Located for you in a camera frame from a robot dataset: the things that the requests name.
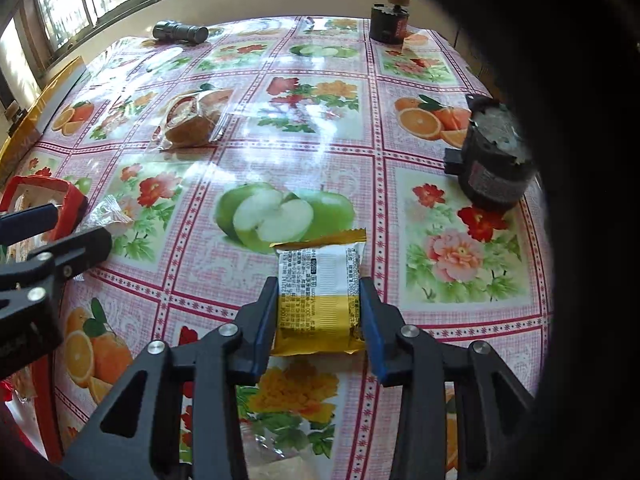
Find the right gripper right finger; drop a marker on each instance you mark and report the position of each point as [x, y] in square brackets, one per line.
[462, 404]

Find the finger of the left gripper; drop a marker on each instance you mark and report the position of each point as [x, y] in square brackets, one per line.
[31, 291]
[21, 225]

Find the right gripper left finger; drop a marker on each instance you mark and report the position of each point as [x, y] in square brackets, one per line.
[173, 413]

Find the yellow white snack packet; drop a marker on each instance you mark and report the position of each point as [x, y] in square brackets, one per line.
[318, 297]

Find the round pastry clear wrapper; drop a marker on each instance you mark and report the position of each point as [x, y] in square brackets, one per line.
[193, 119]

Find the white nougat clear wrapper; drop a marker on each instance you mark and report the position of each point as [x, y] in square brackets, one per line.
[107, 214]

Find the pale nougat clear wrapper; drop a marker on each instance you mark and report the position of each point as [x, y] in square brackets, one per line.
[265, 461]

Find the red white tray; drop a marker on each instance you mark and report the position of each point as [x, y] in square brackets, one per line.
[20, 194]

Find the window with metal bars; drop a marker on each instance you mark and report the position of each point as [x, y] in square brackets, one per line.
[37, 33]

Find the floral plastic tablecloth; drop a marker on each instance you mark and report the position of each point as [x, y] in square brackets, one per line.
[326, 131]

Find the black flashlight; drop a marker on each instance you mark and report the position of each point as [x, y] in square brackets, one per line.
[176, 31]

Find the black cylindrical motor near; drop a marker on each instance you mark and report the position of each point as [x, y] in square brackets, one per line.
[494, 166]

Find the black cylindrical motor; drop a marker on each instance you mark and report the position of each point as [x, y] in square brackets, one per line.
[494, 166]
[389, 21]

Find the black cylindrical motor far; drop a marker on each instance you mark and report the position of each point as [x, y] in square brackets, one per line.
[389, 21]

